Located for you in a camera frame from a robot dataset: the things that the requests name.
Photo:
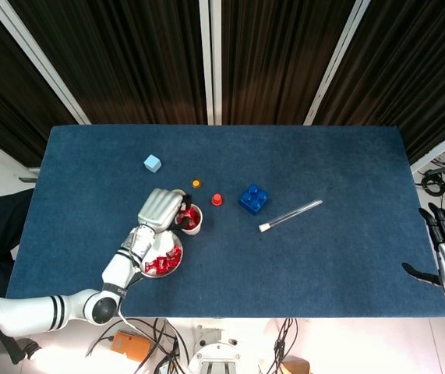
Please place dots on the blue toy building brick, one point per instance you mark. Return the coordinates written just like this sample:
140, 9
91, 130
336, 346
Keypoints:
254, 200

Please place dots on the blue felt table cover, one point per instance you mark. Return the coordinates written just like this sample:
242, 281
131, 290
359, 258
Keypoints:
284, 272

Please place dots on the clear test tube white stopper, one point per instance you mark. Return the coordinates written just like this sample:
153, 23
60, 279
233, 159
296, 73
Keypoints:
290, 215

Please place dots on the black stand leg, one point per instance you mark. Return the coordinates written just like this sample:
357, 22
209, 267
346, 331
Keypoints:
21, 350

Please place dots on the dark brown pleated curtain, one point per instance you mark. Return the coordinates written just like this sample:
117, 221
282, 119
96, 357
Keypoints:
128, 58
421, 78
276, 58
4, 97

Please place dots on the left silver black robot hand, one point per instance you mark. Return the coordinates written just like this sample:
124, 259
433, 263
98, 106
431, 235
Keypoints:
159, 210

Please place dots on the white paper cup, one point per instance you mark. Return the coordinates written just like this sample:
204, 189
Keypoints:
193, 231

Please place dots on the orange device box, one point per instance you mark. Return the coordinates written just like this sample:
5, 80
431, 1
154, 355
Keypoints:
130, 344

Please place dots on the light blue cube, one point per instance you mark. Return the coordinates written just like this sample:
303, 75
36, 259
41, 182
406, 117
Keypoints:
152, 163

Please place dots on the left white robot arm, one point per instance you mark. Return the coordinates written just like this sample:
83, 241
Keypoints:
117, 272

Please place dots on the small orange cap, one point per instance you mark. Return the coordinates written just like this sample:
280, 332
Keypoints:
196, 183

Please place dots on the metal bowl of red candies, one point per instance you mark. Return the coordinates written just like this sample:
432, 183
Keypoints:
165, 243

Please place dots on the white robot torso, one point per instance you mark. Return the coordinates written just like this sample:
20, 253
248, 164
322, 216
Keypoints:
214, 360

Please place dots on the small red cap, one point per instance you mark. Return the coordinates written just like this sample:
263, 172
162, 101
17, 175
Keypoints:
217, 200

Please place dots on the brown wooden object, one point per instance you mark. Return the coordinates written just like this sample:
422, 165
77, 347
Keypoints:
295, 366

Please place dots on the small metal tin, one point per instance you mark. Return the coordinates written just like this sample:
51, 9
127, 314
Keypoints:
179, 191

